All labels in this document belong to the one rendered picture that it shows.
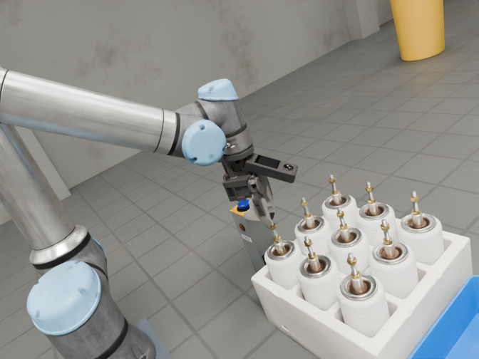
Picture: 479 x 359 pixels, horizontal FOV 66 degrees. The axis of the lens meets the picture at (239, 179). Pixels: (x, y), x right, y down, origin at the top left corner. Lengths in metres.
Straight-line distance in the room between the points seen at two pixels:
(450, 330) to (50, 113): 0.90
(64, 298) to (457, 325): 0.82
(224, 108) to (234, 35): 2.92
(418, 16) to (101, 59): 2.36
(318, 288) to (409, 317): 0.19
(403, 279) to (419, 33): 2.46
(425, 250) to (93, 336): 0.72
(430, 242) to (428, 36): 2.37
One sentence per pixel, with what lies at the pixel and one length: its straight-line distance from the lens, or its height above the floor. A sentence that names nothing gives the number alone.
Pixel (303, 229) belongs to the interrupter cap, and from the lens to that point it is 1.01.
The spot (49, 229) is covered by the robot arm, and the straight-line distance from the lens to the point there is 0.77.
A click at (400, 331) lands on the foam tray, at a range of 0.86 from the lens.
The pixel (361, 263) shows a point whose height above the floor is 0.20.
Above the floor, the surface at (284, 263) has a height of 0.24.
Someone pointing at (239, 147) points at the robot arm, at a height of 0.57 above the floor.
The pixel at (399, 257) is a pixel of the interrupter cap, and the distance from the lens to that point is 0.87.
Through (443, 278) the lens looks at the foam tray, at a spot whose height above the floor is 0.16.
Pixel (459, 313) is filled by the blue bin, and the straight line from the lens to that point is 1.01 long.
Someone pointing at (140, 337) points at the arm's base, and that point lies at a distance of 0.78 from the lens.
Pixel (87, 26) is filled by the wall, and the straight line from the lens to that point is 3.17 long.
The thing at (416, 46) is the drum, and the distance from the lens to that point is 3.17.
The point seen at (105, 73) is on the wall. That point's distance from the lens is 3.16.
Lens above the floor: 0.84
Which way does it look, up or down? 25 degrees down
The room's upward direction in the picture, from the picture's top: 21 degrees counter-clockwise
